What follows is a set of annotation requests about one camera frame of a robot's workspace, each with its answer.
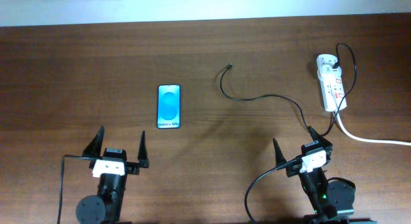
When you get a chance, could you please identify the white power strip red switches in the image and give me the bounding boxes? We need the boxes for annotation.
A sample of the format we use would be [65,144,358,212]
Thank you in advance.
[319,77,347,112]

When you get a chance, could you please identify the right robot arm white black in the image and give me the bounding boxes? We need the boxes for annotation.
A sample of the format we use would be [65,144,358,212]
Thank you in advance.
[273,127,356,223]

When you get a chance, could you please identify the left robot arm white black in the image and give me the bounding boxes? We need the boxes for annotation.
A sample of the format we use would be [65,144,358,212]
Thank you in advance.
[76,127,150,224]

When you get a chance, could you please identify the white power strip cord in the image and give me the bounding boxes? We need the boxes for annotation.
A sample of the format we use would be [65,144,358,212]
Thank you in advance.
[335,111,411,146]

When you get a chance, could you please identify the white USB charger adapter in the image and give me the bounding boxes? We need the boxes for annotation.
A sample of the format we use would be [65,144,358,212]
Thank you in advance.
[317,54,342,81]

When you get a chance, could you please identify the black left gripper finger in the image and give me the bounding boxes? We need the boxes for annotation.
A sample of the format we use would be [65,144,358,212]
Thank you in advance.
[82,126,105,159]
[137,131,150,168]

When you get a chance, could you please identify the black USB charging cable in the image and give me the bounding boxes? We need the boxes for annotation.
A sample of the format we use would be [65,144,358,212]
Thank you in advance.
[220,42,358,137]

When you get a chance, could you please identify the blue Galaxy smartphone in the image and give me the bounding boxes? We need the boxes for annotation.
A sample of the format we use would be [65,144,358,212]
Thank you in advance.
[157,84,180,129]

